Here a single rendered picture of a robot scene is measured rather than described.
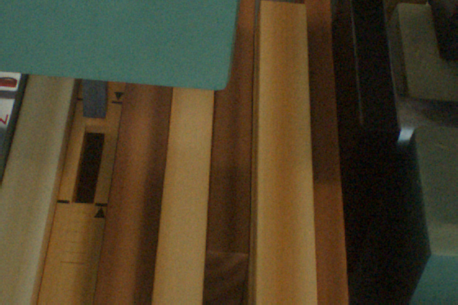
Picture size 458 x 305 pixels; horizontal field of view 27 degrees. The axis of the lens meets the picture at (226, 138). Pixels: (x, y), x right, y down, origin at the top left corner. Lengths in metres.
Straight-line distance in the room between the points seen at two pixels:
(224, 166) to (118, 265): 0.06
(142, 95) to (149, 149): 0.03
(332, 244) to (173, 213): 0.06
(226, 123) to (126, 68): 0.07
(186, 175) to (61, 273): 0.06
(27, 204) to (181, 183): 0.06
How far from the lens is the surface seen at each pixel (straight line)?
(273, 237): 0.32
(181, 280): 0.32
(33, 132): 0.37
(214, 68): 0.31
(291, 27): 0.39
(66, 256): 0.35
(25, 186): 0.35
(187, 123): 0.37
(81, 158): 0.38
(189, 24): 0.30
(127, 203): 0.35
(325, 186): 0.34
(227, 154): 0.36
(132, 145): 0.37
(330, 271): 0.32
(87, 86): 0.36
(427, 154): 0.37
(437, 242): 0.34
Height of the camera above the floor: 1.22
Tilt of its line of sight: 48 degrees down
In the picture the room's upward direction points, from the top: 8 degrees clockwise
